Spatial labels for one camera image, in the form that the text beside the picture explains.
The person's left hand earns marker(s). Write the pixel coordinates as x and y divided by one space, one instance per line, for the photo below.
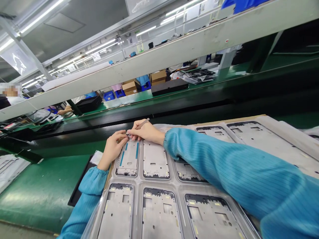
112 148

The person's right hand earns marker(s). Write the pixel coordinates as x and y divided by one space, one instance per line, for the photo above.
148 132

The person's right fingers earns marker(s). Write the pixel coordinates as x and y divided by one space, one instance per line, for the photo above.
135 136

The metal tweezers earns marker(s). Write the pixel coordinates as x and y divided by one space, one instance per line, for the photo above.
146 121

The phone frame with blue strips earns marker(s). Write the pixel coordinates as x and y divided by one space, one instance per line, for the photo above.
124 172

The group of bare metal frames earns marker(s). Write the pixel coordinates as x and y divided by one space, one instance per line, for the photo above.
155 160

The green conveyor belt line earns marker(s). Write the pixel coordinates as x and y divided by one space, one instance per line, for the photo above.
159 100

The small clear plastic bag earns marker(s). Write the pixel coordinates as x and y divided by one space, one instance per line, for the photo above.
96 157

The blue plastic crate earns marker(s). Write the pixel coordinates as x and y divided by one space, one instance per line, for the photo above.
145 87
119 93
109 96

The grey plastic moulded tray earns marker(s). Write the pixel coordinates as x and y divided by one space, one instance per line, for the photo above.
224 127
138 183

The brown cardboard box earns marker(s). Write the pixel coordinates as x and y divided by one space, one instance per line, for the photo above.
158 76
130 87

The stack of black trays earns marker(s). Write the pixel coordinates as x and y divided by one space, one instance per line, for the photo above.
169 87
88 103

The flat black tray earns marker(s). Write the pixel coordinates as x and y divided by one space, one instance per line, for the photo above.
79 184

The pile of dark phone frames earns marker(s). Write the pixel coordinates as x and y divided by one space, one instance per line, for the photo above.
199 74

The white overhead shelf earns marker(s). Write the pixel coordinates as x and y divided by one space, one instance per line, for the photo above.
174 54

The pile of clear plastic bags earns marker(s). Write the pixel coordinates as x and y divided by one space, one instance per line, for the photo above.
10 167

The hanging clear plastic bag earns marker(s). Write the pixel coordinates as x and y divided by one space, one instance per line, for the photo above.
15 61

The row of fluorescent ceiling lights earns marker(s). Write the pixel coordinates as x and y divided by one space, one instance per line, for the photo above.
44 18

